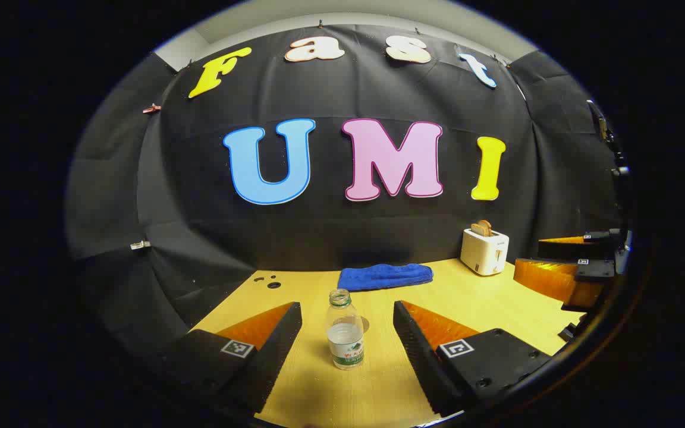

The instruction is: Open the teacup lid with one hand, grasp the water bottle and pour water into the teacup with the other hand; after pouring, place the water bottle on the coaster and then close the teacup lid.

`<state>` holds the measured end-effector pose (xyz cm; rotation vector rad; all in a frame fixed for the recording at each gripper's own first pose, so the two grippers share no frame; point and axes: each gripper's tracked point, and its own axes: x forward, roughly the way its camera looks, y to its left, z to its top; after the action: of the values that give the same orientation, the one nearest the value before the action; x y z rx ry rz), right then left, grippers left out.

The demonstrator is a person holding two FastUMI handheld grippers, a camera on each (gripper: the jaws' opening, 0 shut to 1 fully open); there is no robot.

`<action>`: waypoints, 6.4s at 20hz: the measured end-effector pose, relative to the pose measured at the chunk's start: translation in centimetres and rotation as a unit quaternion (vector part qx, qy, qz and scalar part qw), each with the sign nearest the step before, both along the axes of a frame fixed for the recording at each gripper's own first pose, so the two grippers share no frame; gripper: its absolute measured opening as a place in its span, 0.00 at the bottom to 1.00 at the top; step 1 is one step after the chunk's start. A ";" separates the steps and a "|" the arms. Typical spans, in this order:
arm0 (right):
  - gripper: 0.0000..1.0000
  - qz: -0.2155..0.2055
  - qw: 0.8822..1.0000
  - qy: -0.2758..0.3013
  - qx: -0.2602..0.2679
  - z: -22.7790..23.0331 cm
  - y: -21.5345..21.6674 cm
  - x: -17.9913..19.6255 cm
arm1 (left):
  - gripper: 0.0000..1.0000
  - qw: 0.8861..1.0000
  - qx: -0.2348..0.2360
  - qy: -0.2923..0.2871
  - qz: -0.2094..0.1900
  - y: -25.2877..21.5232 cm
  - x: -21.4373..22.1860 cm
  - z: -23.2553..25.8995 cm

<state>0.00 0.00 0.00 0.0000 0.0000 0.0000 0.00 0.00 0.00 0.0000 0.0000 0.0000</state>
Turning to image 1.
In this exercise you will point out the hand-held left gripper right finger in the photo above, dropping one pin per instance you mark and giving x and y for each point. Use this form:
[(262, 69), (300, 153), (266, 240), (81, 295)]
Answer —
[(411, 345)]

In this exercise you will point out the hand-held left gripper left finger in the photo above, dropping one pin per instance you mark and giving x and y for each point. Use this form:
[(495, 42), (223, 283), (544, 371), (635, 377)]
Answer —
[(277, 342)]

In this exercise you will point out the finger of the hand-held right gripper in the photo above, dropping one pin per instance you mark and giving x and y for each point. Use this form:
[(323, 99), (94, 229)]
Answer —
[(574, 249), (550, 278)]

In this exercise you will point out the clear plastic water bottle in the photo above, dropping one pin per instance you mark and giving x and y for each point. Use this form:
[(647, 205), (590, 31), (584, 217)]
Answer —
[(345, 339)]

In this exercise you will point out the white toaster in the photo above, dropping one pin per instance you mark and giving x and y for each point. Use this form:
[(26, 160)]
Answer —
[(482, 252)]

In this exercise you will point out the blue folded towel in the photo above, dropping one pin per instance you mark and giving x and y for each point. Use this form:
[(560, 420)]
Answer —
[(384, 276)]

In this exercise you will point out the toasted bread slice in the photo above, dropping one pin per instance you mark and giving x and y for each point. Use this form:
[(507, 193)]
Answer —
[(482, 227)]

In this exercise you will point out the black metal stand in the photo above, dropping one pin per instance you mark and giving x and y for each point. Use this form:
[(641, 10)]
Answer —
[(603, 126)]

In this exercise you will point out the black backdrop cloth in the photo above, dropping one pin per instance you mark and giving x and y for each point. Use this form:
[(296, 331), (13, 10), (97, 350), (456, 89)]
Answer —
[(200, 196)]

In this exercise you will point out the white cloth clip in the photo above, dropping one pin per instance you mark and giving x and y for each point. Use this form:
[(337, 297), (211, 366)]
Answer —
[(140, 244)]

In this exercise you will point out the red cloth clip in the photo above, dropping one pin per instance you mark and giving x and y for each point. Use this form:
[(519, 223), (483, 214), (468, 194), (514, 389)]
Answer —
[(152, 109)]

